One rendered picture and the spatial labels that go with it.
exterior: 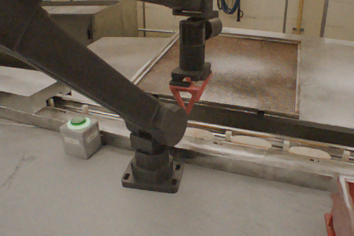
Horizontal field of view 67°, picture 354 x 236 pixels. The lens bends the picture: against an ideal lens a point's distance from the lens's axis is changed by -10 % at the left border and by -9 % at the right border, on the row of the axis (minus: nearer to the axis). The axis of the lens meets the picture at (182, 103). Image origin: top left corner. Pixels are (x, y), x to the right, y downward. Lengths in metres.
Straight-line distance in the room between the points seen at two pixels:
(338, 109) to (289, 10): 3.54
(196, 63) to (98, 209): 0.36
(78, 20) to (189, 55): 2.92
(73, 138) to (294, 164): 0.50
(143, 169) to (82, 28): 2.97
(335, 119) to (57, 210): 0.69
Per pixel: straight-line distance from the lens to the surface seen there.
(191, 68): 0.64
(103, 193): 0.63
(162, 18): 4.78
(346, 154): 0.72
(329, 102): 0.88
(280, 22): 4.36
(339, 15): 4.08
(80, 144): 0.71
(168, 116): 0.53
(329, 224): 0.58
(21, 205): 0.66
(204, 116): 0.89
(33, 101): 0.90
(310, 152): 0.71
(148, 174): 0.59
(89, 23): 3.40
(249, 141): 0.71
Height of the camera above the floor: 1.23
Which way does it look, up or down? 25 degrees down
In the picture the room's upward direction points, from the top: straight up
